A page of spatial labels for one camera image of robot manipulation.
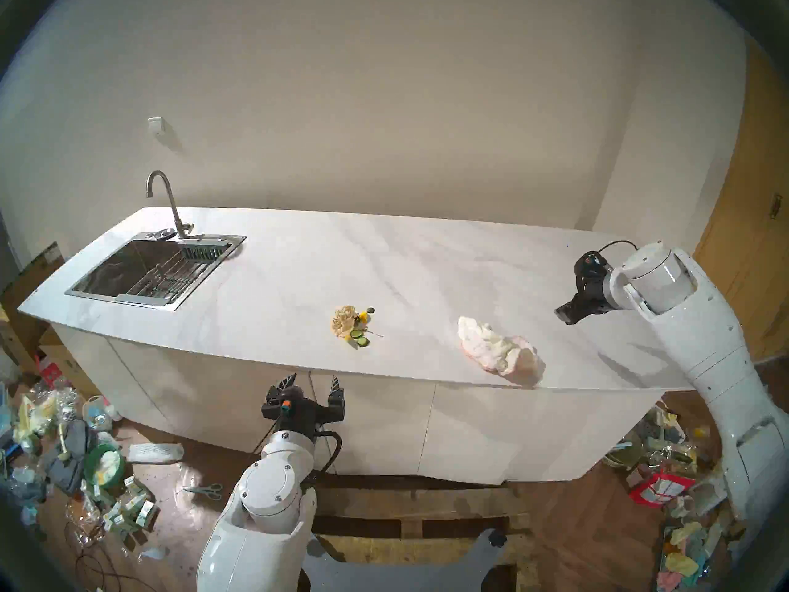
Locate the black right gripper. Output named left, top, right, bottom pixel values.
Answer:
left=554, top=250, right=618, bottom=326

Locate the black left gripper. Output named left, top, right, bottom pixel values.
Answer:
left=260, top=372, right=346, bottom=438

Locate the pink white cloth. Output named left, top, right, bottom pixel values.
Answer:
left=457, top=316, right=541, bottom=379

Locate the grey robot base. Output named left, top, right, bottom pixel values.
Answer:
left=302, top=529, right=509, bottom=592

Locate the white counter cabinet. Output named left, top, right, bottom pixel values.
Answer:
left=52, top=326, right=666, bottom=483

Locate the dark snack bag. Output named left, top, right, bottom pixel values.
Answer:
left=640, top=409, right=686, bottom=451

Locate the round woven basket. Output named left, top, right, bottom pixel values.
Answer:
left=603, top=440, right=645, bottom=469

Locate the wooden pallet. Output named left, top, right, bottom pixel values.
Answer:
left=305, top=480, right=543, bottom=592

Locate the white foam net sleeve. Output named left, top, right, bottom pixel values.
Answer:
left=127, top=443, right=185, bottom=466

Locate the grey slotted sink strainer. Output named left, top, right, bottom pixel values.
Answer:
left=179, top=238, right=229, bottom=261

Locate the red white packet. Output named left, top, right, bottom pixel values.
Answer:
left=629, top=471, right=698, bottom=507

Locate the steel gooseneck faucet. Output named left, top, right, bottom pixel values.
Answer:
left=145, top=170, right=195, bottom=240

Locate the wooden door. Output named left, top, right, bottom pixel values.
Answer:
left=693, top=36, right=789, bottom=363

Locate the white plastic jug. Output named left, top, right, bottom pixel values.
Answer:
left=81, top=395, right=123, bottom=433

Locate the green white carton pile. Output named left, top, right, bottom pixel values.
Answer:
left=102, top=475, right=158, bottom=534

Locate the green plastic bowl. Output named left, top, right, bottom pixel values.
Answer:
left=83, top=443, right=128, bottom=490

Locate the stainless steel sink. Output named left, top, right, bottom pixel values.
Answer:
left=65, top=232, right=247, bottom=312

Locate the grey fabric bag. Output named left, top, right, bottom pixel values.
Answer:
left=46, top=419, right=97, bottom=496

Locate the cardboard box red label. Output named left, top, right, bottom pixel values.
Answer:
left=36, top=343, right=99, bottom=400

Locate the tray of pastel sponges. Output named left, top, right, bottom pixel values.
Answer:
left=656, top=522, right=719, bottom=592

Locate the yellow green plastic bag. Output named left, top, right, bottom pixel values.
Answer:
left=15, top=392, right=61, bottom=454

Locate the brown cardboard box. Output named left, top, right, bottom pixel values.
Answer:
left=0, top=242, right=65, bottom=317

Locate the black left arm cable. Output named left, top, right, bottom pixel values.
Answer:
left=308, top=429, right=343, bottom=475

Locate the wire dish rack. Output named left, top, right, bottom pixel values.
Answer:
left=133, top=261, right=207, bottom=302

